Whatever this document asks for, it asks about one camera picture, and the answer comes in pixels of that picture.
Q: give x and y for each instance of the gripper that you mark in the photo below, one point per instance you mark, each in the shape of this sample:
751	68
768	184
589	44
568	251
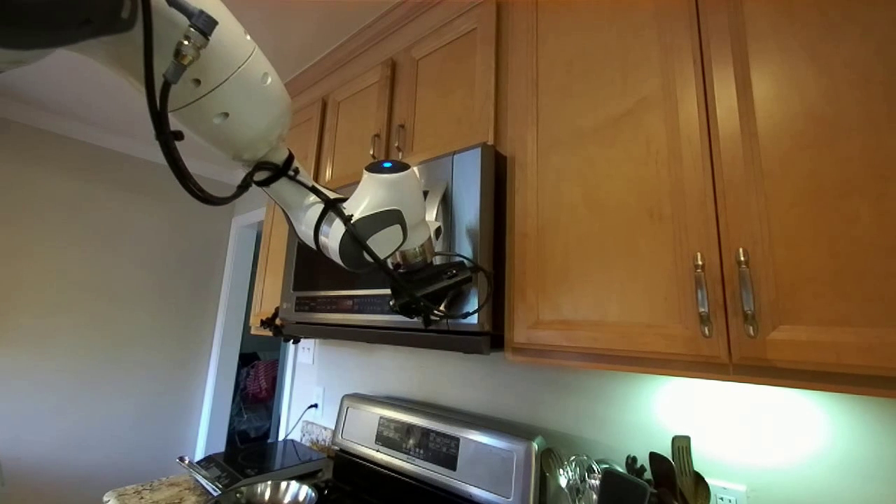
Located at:
423	306

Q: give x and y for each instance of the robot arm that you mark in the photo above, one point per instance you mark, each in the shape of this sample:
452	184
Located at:
231	98

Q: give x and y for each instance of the microwave door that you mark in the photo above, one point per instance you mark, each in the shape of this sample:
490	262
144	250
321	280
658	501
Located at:
329	280

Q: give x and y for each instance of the stainless steel microwave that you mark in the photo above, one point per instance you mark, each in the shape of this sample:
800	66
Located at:
470	210

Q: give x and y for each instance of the stainless steel stove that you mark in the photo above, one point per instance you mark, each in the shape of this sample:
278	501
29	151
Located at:
434	441

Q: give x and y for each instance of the pink bag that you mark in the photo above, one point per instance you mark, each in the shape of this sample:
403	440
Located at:
260	379

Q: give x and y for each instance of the short wooden cabinet door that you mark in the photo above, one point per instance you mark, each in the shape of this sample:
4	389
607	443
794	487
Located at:
448	91
353	126

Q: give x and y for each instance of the narrow wooden cabinet door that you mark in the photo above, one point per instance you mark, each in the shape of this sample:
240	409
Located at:
306	140

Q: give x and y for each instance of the metal spoon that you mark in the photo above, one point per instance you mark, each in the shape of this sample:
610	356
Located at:
554	467

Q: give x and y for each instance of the black portable induction cooktop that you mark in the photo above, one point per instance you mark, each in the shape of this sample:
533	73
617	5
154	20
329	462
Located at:
273	458

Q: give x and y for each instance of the wide wooden cabinet door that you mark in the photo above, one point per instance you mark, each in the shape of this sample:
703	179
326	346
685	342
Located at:
609	175
819	175

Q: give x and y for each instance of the metal whisk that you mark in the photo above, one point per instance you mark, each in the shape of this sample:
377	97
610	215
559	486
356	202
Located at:
582	476

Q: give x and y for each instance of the wooden slotted spatula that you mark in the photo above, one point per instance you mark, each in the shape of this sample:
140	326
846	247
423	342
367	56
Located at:
682	462

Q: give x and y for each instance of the wooden spoon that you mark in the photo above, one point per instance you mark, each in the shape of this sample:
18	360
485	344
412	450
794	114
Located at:
702	486

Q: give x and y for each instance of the white wall switch plate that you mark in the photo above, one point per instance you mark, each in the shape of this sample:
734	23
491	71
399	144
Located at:
306	351

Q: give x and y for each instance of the white wall socket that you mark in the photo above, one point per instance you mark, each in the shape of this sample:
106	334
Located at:
317	399
728	493

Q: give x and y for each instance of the white door frame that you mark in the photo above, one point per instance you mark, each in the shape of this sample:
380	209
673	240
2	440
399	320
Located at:
217	336

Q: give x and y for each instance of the wooden wall cabinet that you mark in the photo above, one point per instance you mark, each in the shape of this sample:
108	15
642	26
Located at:
609	175

